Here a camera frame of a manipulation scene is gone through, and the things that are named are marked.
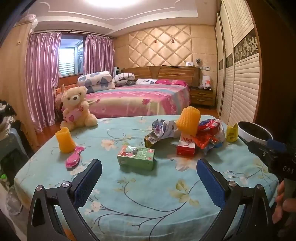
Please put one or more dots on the blue plastic stool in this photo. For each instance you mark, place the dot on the blue plastic stool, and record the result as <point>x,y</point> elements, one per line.
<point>13,148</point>

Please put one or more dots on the floral turquoise tablecloth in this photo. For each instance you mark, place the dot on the floral turquoise tablecloth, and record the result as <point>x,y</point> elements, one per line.
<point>150,197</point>

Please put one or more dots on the red snack bag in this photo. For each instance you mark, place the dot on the red snack bag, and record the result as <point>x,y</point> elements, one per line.
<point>208,139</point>

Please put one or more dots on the cream teddy bear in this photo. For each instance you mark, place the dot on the cream teddy bear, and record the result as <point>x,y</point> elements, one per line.
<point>74,98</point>

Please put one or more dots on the orange foam fruit net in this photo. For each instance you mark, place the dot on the orange foam fruit net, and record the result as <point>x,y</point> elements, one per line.
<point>188,120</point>
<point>65,141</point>

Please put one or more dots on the green carton box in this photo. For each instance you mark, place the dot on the green carton box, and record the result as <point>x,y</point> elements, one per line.
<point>136,160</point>

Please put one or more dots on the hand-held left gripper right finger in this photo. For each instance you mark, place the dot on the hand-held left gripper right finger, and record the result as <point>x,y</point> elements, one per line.
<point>210,183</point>

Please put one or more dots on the blue wrapper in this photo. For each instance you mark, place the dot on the blue wrapper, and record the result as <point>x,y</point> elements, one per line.
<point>157,126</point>

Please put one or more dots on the louvred sliding wardrobe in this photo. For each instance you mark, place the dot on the louvred sliding wardrobe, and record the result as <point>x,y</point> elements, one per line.
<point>240,76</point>

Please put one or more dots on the bed with pink floral sheet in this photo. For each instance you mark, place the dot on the bed with pink floral sheet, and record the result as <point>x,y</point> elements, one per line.
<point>138,99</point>

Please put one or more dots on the white paper packaging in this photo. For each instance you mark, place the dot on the white paper packaging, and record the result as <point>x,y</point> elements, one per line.
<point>168,129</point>

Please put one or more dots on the folded striped duvet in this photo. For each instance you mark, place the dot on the folded striped duvet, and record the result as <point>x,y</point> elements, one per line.
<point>123,78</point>

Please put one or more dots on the red and white box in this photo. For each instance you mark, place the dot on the red and white box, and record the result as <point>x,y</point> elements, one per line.
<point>185,148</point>

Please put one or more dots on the wooden nightstand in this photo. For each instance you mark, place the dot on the wooden nightstand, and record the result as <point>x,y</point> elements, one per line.
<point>201,97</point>

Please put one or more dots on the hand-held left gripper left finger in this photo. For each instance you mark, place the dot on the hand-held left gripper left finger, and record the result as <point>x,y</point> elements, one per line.
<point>87,183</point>

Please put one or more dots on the small white device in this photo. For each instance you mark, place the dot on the small white device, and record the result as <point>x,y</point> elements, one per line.
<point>188,63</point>

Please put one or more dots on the white round trash bin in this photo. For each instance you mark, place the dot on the white round trash bin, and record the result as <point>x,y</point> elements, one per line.
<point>244,136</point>

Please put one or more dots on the olive gold foil packet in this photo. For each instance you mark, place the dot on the olive gold foil packet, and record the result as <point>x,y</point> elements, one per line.
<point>150,141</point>

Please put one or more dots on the yellow torn packet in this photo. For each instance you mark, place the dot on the yellow torn packet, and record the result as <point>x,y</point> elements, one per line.
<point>232,134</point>

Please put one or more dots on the white bag with red label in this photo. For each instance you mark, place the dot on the white bag with red label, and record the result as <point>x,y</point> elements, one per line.
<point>206,81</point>

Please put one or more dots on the wooden headboard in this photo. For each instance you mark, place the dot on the wooden headboard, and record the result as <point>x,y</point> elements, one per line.
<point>161,71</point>

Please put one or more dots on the black wall fixture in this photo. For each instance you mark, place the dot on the black wall fixture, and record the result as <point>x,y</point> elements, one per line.
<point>198,61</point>

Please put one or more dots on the ceiling lamp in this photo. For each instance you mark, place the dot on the ceiling lamp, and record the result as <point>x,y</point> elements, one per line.
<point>115,1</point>

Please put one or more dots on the pink satin curtain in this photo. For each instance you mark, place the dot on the pink satin curtain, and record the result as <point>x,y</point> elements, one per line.
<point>41,81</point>
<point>98,55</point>

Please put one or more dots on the folded duvet with heart print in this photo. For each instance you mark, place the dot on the folded duvet with heart print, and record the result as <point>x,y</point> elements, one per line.
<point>94,81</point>

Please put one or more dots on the person's right hand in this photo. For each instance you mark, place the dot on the person's right hand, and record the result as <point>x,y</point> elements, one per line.
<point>278,204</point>

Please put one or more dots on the window with blinds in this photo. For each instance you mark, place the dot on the window with blinds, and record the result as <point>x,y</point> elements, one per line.
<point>70,58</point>

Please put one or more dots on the pink pillow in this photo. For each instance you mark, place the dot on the pink pillow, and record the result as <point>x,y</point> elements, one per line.
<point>171,82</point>

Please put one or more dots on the white pillow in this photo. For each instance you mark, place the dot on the white pillow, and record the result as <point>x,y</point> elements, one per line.
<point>145,81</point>

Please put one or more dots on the light wooden cabinet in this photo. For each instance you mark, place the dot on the light wooden cabinet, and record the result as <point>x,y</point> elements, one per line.
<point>13,81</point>

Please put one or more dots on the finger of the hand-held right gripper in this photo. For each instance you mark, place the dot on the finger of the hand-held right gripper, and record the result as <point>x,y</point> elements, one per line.
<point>257,149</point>
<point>276,145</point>

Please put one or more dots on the wall switch panel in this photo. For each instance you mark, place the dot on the wall switch panel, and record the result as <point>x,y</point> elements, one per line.
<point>205,68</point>

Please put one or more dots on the wooden chair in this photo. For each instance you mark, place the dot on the wooden chair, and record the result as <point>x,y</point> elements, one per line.
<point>57,92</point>

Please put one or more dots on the pink hairbrush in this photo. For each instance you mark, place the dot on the pink hairbrush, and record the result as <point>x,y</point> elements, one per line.
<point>71,162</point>

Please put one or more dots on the white standing appliance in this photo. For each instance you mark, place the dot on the white standing appliance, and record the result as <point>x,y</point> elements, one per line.
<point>116,71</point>

